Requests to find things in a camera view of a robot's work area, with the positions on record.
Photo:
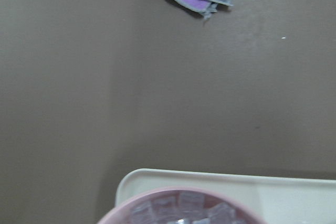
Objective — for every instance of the pink ice bowl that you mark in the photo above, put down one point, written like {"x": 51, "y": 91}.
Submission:
{"x": 121, "y": 213}

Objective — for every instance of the cream plastic tray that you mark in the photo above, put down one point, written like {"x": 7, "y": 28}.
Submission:
{"x": 274, "y": 199}

